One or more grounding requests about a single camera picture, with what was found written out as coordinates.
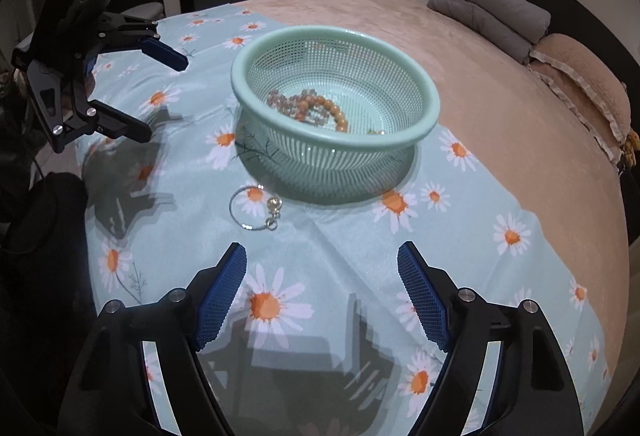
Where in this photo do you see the silver bangle with charm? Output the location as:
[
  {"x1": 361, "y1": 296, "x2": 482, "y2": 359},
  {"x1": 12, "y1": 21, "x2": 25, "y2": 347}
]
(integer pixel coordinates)
[{"x1": 228, "y1": 184, "x2": 283, "y2": 231}]

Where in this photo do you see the pink bead bracelet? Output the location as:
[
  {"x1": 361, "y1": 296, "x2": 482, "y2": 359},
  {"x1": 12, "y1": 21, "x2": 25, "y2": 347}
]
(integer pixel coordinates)
[{"x1": 266, "y1": 87, "x2": 321, "y2": 123}]

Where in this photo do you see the orange bead bracelet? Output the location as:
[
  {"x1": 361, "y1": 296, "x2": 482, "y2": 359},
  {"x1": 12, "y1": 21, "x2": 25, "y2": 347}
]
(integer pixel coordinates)
[{"x1": 292, "y1": 92, "x2": 350, "y2": 134}]

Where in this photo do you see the mint green plastic basket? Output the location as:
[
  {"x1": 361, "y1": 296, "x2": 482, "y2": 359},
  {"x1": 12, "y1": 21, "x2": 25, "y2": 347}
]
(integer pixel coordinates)
[{"x1": 230, "y1": 26, "x2": 440, "y2": 204}]

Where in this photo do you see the daisy print teal cloth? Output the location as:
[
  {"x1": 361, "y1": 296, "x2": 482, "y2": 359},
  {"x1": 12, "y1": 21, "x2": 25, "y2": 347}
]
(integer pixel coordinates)
[{"x1": 77, "y1": 5, "x2": 610, "y2": 435}]

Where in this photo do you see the beige bed blanket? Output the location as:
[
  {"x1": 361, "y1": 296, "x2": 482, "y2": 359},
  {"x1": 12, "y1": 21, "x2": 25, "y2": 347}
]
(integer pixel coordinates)
[{"x1": 249, "y1": 0, "x2": 632, "y2": 317}]

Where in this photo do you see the yellow plush toy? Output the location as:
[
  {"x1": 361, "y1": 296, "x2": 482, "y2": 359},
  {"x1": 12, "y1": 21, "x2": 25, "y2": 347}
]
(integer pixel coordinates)
[{"x1": 620, "y1": 130, "x2": 640, "y2": 170}]

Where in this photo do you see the lower beige ruffled pillow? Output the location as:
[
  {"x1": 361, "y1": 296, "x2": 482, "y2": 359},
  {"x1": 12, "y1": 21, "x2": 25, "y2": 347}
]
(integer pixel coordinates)
[{"x1": 528, "y1": 59, "x2": 622, "y2": 164}]

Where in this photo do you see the beige ruffled pillow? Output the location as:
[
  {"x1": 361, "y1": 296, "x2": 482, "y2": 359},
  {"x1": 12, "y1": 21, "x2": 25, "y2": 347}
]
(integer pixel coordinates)
[
  {"x1": 528, "y1": 59, "x2": 622, "y2": 164},
  {"x1": 529, "y1": 33, "x2": 631, "y2": 144}
]

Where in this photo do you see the upper beige ruffled pillow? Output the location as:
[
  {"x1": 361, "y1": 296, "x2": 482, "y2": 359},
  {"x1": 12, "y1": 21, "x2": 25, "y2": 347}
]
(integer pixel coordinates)
[{"x1": 529, "y1": 33, "x2": 631, "y2": 144}]

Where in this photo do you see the lower grey folded quilt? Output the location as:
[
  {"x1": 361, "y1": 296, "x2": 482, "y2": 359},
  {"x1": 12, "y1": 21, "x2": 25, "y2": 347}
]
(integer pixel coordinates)
[{"x1": 427, "y1": 0, "x2": 532, "y2": 64}]

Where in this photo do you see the grey folded quilt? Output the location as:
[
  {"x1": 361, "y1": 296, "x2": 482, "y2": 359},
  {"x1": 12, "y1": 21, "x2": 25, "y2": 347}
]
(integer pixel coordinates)
[
  {"x1": 465, "y1": 0, "x2": 551, "y2": 43},
  {"x1": 427, "y1": 0, "x2": 532, "y2": 64}
]

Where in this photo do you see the upper grey folded quilt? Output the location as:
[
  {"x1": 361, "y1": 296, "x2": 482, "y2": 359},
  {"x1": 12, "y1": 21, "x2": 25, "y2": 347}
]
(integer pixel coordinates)
[{"x1": 465, "y1": 0, "x2": 551, "y2": 43}]

